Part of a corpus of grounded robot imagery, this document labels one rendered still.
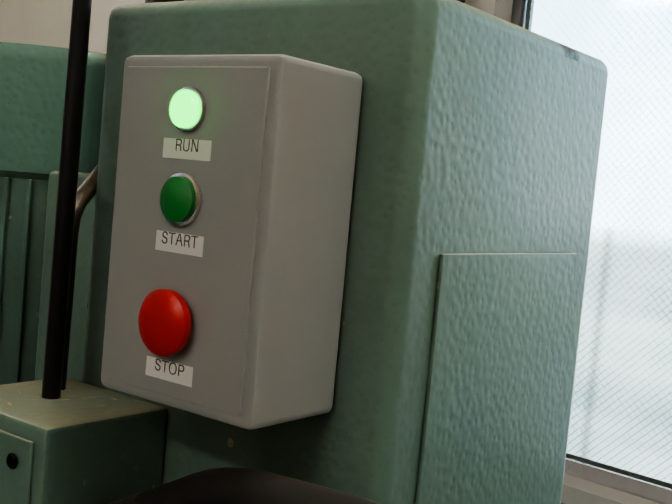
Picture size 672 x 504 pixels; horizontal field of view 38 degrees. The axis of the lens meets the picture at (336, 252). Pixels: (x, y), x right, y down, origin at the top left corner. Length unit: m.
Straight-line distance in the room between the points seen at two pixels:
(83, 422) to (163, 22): 0.22
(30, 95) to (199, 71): 0.29
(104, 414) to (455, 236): 0.20
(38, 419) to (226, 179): 0.16
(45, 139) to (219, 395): 0.33
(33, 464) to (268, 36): 0.24
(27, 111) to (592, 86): 0.38
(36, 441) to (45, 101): 0.29
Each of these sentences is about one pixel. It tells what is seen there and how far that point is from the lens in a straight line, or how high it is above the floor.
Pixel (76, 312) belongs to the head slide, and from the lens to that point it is 0.66.
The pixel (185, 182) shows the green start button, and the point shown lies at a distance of 0.43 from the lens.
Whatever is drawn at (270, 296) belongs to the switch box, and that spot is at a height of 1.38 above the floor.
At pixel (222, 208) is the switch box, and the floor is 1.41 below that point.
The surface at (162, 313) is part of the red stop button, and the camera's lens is 0.43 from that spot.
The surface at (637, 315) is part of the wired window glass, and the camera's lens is 2.04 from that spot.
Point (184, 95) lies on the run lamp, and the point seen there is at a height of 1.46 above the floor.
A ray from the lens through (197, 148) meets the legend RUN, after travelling 0.43.
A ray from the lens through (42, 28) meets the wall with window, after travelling 3.70.
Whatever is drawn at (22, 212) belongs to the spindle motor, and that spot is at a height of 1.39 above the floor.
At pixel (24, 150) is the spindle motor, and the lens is 0.71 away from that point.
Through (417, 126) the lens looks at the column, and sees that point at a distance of 0.44.
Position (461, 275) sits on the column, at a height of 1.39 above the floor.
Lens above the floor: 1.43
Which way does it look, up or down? 4 degrees down
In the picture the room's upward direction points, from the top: 5 degrees clockwise
